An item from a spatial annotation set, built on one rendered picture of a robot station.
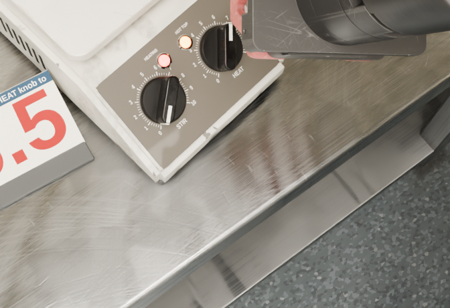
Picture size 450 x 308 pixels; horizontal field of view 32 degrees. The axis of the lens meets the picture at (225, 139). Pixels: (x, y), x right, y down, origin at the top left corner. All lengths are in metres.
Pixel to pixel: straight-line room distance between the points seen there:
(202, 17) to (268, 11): 0.17
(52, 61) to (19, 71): 0.08
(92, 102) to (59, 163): 0.07
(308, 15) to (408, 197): 1.02
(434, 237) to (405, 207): 0.07
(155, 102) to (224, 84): 0.05
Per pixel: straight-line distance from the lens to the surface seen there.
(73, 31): 0.52
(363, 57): 0.42
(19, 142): 0.57
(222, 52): 0.54
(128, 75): 0.53
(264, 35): 0.38
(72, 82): 0.53
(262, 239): 1.24
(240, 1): 0.47
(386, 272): 1.35
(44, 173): 0.57
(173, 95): 0.52
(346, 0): 0.36
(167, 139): 0.53
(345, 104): 0.60
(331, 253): 1.34
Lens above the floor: 1.29
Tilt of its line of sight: 69 degrees down
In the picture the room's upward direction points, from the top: 6 degrees clockwise
